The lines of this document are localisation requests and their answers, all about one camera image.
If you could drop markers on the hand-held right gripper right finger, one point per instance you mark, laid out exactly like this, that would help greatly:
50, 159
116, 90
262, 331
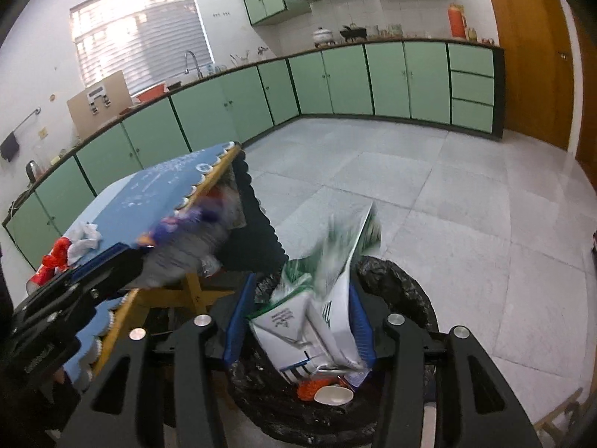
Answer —
363, 336

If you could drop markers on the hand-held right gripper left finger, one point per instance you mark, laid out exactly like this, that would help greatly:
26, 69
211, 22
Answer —
238, 331

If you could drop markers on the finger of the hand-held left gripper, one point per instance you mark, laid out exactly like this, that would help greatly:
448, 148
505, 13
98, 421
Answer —
100, 256
112, 277

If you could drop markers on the white green paper carton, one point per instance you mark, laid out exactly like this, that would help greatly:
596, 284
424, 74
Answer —
308, 331

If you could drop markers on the trash bin with black bag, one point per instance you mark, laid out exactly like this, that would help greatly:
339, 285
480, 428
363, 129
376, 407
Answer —
410, 298

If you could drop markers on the white blue paper cup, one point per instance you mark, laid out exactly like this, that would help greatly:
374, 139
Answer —
333, 395

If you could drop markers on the orange foam fruit net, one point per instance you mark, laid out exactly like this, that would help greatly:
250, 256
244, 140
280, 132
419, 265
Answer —
308, 388

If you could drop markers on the crumpled white tissue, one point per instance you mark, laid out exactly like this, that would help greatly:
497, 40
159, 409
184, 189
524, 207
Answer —
84, 240

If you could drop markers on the red white crumpled wrapper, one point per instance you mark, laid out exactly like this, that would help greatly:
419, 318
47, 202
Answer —
55, 256

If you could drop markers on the wooden table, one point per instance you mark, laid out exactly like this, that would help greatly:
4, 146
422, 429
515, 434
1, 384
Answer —
198, 294

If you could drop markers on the blue scalloped table mat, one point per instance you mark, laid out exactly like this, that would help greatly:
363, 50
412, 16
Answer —
154, 186

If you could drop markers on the steel electric kettle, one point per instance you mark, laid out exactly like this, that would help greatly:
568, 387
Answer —
32, 171

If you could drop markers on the dark hanging towel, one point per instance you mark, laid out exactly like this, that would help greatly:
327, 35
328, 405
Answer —
9, 147

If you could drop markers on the brown water dispenser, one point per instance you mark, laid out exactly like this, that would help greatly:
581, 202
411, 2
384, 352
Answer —
100, 112

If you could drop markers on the metal towel bar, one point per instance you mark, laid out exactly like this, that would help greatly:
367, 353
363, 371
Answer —
25, 121

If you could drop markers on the red plastic basin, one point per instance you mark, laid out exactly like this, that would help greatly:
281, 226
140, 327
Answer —
151, 92

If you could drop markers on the chrome sink faucet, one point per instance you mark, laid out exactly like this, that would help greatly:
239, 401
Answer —
192, 58

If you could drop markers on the white window blinds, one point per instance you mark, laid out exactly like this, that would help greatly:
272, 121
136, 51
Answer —
140, 37

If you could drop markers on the green base cabinets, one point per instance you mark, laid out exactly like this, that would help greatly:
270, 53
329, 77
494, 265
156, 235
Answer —
326, 84

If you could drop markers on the white cooking pot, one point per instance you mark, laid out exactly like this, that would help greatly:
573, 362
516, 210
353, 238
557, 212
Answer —
322, 36

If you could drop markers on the black wok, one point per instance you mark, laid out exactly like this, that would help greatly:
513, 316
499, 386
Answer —
353, 32

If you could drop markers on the row of glass jars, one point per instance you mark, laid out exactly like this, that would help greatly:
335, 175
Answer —
387, 31

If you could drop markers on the brown wooden door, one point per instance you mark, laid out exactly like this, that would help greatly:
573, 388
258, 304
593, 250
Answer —
588, 116
527, 56

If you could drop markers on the orange thermos flask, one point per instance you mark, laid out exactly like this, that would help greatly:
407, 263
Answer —
457, 21

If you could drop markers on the yellow wall socket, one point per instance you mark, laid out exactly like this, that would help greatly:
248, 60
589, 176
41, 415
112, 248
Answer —
43, 132

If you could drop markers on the wooden stool frame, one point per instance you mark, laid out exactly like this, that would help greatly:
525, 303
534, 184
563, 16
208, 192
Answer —
557, 415

